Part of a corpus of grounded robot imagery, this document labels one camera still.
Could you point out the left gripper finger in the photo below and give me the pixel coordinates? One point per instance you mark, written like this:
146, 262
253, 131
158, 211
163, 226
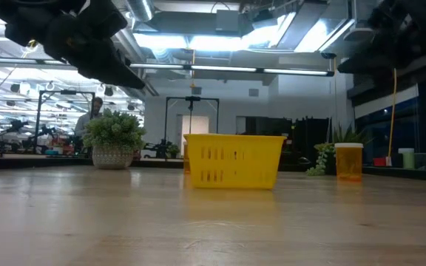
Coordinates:
109, 77
118, 61

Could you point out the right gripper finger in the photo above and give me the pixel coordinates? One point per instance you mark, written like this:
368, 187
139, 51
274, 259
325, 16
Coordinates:
361, 59
362, 68

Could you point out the orange pill bottle white cap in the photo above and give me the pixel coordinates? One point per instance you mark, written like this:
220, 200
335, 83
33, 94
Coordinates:
187, 159
348, 164

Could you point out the yellow plastic basket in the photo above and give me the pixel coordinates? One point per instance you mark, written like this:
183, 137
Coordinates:
235, 142

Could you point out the person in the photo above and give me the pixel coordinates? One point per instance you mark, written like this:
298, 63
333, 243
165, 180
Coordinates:
87, 122

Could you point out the bushy green potted plant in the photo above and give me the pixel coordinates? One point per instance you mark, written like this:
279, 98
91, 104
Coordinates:
114, 133

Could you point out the yellow pole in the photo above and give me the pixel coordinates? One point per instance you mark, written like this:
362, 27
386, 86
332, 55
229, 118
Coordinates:
393, 118

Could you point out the black cabinets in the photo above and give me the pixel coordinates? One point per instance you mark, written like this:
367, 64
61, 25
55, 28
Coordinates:
305, 136

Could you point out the red dustpan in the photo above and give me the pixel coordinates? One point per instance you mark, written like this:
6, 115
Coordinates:
379, 162

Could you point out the small background potted plant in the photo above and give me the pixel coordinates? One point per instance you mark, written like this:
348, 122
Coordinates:
173, 149

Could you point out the spiky trailing succulent plant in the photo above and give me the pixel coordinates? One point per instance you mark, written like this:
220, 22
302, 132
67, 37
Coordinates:
322, 157

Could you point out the white door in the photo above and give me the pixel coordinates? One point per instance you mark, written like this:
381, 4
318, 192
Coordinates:
200, 125

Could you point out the green cup white lid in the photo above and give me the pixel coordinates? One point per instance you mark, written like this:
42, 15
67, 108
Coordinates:
408, 160

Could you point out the black background rig frame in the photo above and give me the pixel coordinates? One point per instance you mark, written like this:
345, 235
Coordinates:
67, 92

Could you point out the black camera stand frame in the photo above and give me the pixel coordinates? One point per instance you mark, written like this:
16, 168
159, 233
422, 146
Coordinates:
192, 98

